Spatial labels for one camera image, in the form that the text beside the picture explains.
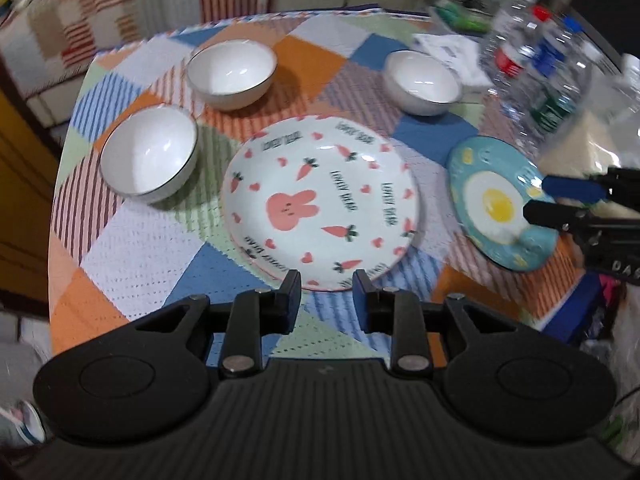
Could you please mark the large clear water jug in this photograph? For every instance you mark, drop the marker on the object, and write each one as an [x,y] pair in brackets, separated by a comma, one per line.
[620,105]

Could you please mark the wooden chair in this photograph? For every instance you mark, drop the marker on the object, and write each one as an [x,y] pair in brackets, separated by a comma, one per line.
[25,185]

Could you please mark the clear white cap water bottle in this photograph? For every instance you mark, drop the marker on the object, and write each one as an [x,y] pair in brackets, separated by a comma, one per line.
[507,20]

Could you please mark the green label water bottle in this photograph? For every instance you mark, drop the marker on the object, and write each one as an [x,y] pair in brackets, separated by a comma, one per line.
[550,110]

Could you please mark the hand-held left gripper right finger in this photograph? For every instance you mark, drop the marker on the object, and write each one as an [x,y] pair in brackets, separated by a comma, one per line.
[362,302]

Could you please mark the white rabbit carrot plate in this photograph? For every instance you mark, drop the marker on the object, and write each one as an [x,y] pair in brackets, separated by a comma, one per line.
[325,160]

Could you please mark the patchwork counter cloth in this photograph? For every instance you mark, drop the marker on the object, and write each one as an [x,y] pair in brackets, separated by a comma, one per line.
[100,10]

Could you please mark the patchwork striped tablecloth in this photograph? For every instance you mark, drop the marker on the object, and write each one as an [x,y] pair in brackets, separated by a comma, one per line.
[150,245]

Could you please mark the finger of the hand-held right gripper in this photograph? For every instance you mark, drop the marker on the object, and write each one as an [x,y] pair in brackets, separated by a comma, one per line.
[570,187]
[555,214]

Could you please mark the white bowl dark rim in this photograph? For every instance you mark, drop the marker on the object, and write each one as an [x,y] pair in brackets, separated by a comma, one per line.
[422,80]
[150,150]
[230,70]

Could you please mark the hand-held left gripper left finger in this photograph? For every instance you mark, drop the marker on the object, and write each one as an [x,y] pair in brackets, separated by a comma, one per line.
[290,302]

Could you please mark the red cap water bottle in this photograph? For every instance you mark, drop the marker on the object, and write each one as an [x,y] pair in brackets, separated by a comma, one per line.
[510,62]

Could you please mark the grey sneaker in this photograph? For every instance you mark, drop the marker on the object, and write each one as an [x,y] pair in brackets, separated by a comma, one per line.
[20,422]

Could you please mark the dark blue object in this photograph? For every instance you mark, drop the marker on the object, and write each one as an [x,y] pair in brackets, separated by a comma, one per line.
[575,310]

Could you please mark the white tissue pack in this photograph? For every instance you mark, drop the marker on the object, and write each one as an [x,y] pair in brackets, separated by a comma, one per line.
[450,52]

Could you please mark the teal fried egg plate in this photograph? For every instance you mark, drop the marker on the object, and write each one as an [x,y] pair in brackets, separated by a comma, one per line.
[477,180]

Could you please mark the blue cap water bottle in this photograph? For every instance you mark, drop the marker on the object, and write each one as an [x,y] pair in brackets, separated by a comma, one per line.
[547,55]

